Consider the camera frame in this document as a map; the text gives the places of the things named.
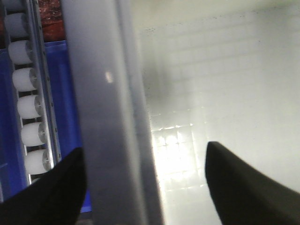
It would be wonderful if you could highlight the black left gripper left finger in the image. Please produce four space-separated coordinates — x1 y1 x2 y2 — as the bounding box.
0 148 87 225

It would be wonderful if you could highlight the white plastic tote bin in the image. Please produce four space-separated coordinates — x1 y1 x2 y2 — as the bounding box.
61 0 300 225

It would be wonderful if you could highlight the left white roller track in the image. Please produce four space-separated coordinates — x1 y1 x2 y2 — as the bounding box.
0 0 61 185

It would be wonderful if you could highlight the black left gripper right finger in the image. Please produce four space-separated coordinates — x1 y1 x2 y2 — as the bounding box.
205 142 300 225

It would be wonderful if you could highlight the blue bin left shelf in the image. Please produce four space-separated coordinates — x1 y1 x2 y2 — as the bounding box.
0 41 82 201

